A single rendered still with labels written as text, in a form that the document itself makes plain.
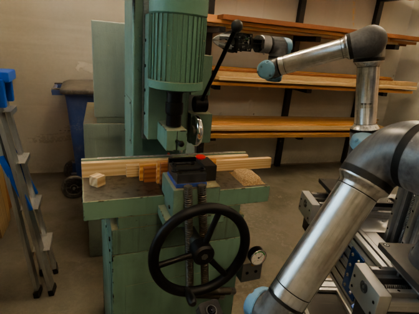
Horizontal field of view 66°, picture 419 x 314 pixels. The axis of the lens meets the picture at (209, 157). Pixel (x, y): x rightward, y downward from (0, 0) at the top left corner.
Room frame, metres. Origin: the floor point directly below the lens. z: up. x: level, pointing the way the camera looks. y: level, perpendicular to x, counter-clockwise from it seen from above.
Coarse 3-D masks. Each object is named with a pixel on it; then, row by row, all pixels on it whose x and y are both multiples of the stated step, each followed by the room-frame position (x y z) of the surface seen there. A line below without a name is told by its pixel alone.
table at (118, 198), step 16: (112, 176) 0.99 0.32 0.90; (224, 176) 1.07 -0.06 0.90; (96, 192) 0.87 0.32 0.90; (112, 192) 0.87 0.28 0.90; (128, 192) 0.88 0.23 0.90; (144, 192) 0.89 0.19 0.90; (160, 192) 0.90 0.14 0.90; (224, 192) 0.96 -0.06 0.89; (240, 192) 0.98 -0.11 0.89; (256, 192) 1.01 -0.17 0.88; (96, 208) 0.81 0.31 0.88; (112, 208) 0.83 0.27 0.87; (128, 208) 0.84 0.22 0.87; (144, 208) 0.86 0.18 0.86; (160, 208) 0.86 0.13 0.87
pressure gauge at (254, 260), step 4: (252, 248) 0.96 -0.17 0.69; (256, 248) 0.96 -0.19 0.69; (260, 248) 0.96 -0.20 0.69; (248, 252) 0.96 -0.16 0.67; (252, 252) 0.95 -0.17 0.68; (256, 252) 0.95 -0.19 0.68; (260, 252) 0.95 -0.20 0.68; (264, 252) 0.96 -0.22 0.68; (248, 256) 0.95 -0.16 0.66; (252, 256) 0.94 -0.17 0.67; (256, 256) 0.95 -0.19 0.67; (260, 256) 0.95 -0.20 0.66; (264, 256) 0.96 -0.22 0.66; (252, 260) 0.94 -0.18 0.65; (256, 260) 0.95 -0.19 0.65; (260, 260) 0.95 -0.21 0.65; (264, 260) 0.96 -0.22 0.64; (252, 264) 0.97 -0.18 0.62; (256, 264) 0.95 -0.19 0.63; (260, 264) 0.95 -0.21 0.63
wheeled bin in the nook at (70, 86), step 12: (60, 84) 2.80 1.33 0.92; (72, 84) 2.58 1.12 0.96; (84, 84) 2.60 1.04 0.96; (72, 96) 2.48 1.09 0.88; (84, 96) 2.51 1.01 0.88; (72, 108) 2.49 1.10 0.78; (84, 108) 2.52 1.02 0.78; (72, 120) 2.50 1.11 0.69; (72, 132) 2.50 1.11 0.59; (72, 144) 2.51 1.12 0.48; (84, 156) 2.55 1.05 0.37; (72, 168) 2.80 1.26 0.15; (72, 180) 2.48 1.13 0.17; (72, 192) 2.49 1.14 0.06
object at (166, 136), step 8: (160, 128) 1.08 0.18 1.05; (168, 128) 1.03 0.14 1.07; (176, 128) 1.04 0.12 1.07; (184, 128) 1.05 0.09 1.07; (160, 136) 1.08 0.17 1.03; (168, 136) 1.00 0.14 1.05; (176, 136) 1.01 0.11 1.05; (184, 136) 1.02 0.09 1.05; (168, 144) 1.00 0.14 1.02; (176, 144) 1.01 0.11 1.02
